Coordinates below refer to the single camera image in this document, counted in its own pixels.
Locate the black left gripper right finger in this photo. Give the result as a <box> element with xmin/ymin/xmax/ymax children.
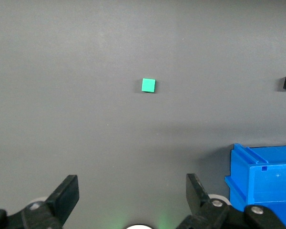
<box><xmin>175</xmin><ymin>173</ymin><xmax>286</xmax><ymax>229</ymax></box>

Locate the dark gray table mat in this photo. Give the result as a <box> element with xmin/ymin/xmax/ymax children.
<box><xmin>0</xmin><ymin>0</ymin><xmax>286</xmax><ymax>229</ymax></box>

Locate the small green cube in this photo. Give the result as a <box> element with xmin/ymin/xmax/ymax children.
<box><xmin>141</xmin><ymin>78</ymin><xmax>156</xmax><ymax>93</ymax></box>

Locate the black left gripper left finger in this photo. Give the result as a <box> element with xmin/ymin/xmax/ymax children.
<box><xmin>0</xmin><ymin>175</ymin><xmax>80</xmax><ymax>229</ymax></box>

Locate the blue plastic storage bin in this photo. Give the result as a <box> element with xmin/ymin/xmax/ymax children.
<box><xmin>224</xmin><ymin>143</ymin><xmax>286</xmax><ymax>229</ymax></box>

